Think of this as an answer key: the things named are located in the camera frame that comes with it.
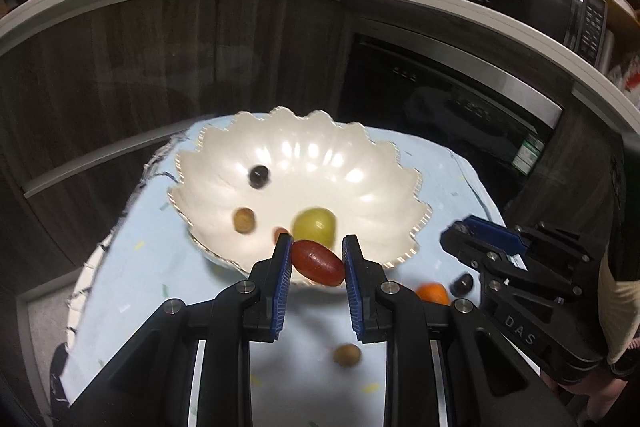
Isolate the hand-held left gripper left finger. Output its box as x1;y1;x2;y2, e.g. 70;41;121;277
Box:
70;233;294;427

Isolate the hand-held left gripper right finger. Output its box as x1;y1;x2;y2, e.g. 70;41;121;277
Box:
341;234;576;427

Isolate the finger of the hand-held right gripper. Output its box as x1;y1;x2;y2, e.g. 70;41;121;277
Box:
519;221;601;263
440;215;528;275

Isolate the small brown longan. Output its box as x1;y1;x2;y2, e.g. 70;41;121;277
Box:
232;207;257;235
333;343;362;368

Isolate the yellow-green plum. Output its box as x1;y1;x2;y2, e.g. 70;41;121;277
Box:
292;206;337;244

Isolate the orange mandarin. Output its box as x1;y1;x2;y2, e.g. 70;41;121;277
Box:
416;282;452;306

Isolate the white scalloped ceramic bowl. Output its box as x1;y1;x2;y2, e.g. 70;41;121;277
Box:
167;106;435;290

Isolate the person's right hand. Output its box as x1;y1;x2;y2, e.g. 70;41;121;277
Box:
556;369;640;427

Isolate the light blue patterned tablecloth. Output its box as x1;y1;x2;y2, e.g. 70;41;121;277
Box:
60;114;506;427

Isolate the black built-in dishwasher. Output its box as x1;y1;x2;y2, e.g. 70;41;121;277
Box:
340;32;563;208

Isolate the white stitched undercloth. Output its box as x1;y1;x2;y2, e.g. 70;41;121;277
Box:
50;132;186;408

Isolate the dark wood kitchen cabinet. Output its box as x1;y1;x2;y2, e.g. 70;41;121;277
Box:
0;0;640;298

